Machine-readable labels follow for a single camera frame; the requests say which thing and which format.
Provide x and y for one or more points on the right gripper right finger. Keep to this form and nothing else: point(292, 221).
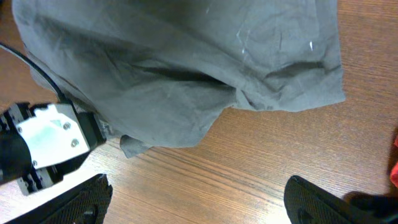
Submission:
point(306, 203)

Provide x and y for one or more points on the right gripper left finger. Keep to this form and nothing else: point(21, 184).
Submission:
point(86, 203)

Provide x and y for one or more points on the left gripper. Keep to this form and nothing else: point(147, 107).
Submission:
point(16, 162)

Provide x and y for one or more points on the grey shorts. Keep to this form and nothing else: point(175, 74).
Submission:
point(159, 73)

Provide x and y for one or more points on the red shirt with white print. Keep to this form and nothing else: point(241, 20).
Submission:
point(393, 172)

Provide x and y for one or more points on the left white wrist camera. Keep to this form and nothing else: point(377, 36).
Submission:
point(53, 135)

